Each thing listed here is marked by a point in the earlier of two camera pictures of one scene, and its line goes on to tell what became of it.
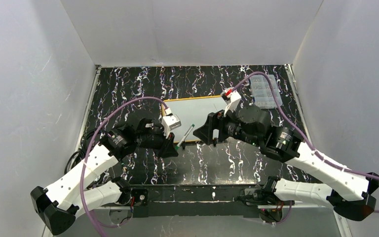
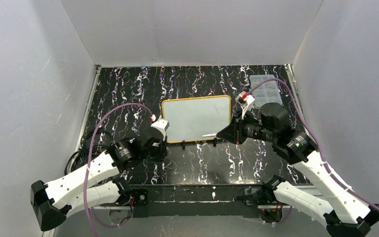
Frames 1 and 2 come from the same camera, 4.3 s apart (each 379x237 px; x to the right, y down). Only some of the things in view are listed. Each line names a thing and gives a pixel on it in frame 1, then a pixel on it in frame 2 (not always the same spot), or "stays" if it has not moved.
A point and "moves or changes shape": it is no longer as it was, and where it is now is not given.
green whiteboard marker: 188,131 moves or changes shape
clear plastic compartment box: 262,92 stays
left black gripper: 168,143 -> 158,150
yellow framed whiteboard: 192,110 stays
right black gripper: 214,128 -> 238,131
